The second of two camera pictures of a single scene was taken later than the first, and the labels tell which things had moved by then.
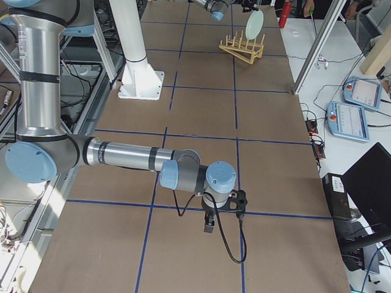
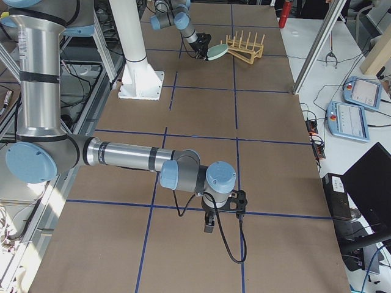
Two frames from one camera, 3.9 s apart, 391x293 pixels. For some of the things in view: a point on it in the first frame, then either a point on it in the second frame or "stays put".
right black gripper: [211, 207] stays put
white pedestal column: [141, 80] stays put
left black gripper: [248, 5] -> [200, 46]
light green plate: [254, 24] -> [216, 51]
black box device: [337, 195] stays put
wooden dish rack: [247, 49] stays put
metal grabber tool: [321, 59] -> [332, 53]
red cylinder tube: [286, 10] stays put
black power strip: [318, 150] stays put
